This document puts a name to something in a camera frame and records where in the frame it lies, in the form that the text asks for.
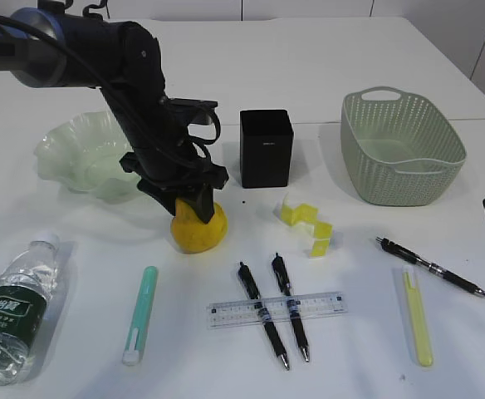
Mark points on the black gel pen right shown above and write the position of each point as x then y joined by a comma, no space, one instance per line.
410,257

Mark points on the black gel pen left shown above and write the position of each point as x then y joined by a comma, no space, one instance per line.
253,293

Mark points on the green plastic woven basket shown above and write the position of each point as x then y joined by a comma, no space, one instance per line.
402,152

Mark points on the yellow waste paper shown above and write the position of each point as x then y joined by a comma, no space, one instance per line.
304,225

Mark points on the teal pen in sleeve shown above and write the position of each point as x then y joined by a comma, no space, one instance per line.
138,331

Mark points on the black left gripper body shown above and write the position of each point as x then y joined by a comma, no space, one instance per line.
173,163

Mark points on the black gel pen middle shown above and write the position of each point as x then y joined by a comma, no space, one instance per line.
284,284

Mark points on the clear water bottle green label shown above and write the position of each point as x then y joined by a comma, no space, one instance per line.
26,288

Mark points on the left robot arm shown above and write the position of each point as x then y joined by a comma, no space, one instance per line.
44,46

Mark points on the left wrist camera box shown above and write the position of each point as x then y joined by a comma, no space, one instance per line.
193,111

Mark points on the clear plastic ruler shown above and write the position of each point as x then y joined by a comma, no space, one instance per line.
242,313

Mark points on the black gel pen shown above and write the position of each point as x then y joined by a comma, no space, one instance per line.
253,293
284,284
410,257

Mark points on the yellow pear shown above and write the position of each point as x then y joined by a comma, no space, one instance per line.
194,236

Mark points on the green wavy glass plate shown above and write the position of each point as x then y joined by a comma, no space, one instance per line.
84,156

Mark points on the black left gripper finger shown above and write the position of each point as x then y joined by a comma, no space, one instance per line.
165,198
200,199

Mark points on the yellow pen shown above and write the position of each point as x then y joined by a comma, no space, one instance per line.
422,345

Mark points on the black square pen holder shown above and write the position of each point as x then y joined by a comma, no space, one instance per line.
266,139

